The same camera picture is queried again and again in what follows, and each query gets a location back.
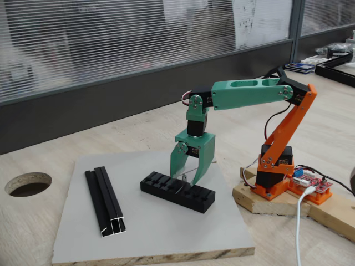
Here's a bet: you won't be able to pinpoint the small bent metal pin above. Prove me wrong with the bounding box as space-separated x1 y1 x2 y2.
176 173 189 193

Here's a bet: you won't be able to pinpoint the black slotted rack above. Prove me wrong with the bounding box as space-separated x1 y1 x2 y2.
140 171 216 214

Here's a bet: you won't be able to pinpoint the orange 3D-printed circuit board mount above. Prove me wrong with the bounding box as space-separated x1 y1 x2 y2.
287 181 333 206

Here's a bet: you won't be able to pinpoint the grey plywood board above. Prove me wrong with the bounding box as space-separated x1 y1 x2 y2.
52 146 256 265

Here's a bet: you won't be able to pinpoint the black aluminium profile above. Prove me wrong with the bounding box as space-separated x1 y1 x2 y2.
84 166 128 238

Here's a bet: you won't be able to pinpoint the wooden base block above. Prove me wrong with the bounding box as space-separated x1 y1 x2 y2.
232 166 311 218

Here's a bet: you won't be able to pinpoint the red controller board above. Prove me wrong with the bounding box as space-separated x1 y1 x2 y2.
290 166 332 193

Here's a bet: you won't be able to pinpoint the stack of blue cards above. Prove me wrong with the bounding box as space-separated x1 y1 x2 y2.
284 62 316 74

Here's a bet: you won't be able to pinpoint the printed paper sheet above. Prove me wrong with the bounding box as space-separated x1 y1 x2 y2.
232 0 293 50

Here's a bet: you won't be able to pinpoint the white packets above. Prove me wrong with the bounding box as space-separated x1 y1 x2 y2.
301 55 328 66

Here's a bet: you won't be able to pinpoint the striped window glass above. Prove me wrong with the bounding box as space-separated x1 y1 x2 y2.
0 0 293 103
301 0 355 37

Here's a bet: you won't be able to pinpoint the wooden plank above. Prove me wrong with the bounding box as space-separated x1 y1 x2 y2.
288 188 355 242

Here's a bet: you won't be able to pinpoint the clear bag of parts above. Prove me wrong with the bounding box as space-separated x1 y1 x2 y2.
315 41 355 59

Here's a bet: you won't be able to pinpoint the base servo wire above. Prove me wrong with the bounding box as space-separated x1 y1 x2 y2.
242 163 260 192

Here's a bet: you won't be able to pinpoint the wrist servo wire bundle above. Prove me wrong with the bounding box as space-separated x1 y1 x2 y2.
181 90 195 106

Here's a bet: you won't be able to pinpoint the black red arm wire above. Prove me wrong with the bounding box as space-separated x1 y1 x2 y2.
264 106 292 140

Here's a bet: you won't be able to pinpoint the white usb cable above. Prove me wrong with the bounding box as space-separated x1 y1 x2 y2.
295 186 316 266

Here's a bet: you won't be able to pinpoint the black power cable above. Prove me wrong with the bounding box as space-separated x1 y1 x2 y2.
323 175 355 197

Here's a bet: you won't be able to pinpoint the black rectangular frame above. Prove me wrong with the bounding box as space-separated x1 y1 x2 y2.
315 54 355 88

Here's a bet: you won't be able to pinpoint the grey window frame post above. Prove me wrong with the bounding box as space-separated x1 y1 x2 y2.
290 0 305 63

